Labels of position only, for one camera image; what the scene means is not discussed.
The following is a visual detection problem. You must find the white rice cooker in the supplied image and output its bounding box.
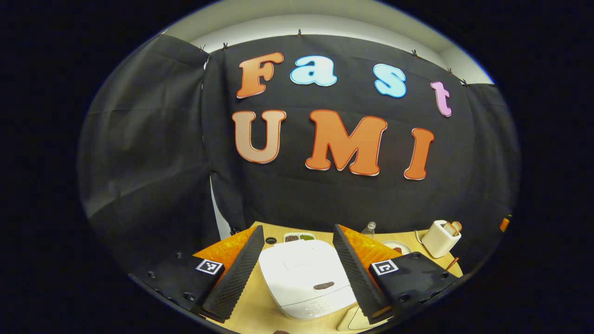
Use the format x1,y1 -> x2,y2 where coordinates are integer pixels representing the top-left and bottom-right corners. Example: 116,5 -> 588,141
258,240 -> 358,320

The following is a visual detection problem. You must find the black backdrop cloth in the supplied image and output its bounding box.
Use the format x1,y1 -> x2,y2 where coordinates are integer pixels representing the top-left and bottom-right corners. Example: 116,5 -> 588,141
78,32 -> 521,279

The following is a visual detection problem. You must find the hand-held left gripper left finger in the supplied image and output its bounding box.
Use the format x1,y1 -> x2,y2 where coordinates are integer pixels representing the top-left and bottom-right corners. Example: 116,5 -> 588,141
135,226 -> 265,324

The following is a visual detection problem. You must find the white round plate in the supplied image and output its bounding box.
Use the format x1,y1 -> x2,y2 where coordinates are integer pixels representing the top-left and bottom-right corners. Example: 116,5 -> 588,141
381,240 -> 413,256

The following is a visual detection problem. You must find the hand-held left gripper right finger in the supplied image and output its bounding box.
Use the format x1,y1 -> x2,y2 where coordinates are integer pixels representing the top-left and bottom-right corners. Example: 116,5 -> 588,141
332,225 -> 465,325

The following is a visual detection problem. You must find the white toaster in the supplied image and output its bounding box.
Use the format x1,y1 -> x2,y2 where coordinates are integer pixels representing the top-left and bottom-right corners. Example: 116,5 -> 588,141
421,220 -> 462,259

